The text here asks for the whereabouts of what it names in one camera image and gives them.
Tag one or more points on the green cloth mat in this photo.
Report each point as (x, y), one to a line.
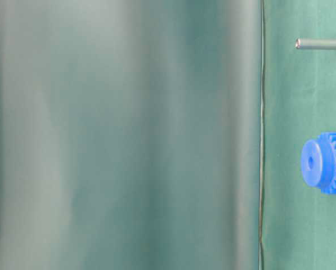
(164, 134)

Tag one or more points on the grey metal shaft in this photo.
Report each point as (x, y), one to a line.
(315, 44)

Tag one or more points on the blue plastic spur gear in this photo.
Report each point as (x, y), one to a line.
(318, 162)

